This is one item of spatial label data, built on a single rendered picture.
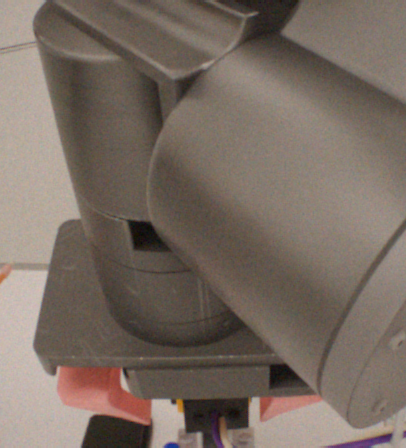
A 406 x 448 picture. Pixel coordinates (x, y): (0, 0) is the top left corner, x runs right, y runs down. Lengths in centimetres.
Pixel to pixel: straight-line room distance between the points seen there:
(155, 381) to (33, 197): 149
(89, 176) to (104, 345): 7
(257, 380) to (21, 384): 27
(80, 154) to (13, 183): 158
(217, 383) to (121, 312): 4
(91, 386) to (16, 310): 34
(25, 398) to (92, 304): 23
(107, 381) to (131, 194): 10
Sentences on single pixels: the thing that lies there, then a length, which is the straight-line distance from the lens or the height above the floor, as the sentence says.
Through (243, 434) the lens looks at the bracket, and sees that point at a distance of 38.
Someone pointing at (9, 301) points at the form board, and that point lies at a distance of 58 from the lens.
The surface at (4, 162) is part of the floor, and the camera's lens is 177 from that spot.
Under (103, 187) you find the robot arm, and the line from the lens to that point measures 16.
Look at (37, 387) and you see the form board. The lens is 45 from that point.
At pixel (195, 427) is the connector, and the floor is 115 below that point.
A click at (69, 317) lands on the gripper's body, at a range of 22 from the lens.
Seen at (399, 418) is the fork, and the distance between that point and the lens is 23.
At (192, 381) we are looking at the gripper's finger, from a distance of 21.
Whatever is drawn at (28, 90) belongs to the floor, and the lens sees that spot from 187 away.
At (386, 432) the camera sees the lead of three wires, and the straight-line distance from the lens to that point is 25.
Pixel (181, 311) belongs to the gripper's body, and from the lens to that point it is 19.
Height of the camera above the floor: 144
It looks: 69 degrees down
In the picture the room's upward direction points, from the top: 19 degrees counter-clockwise
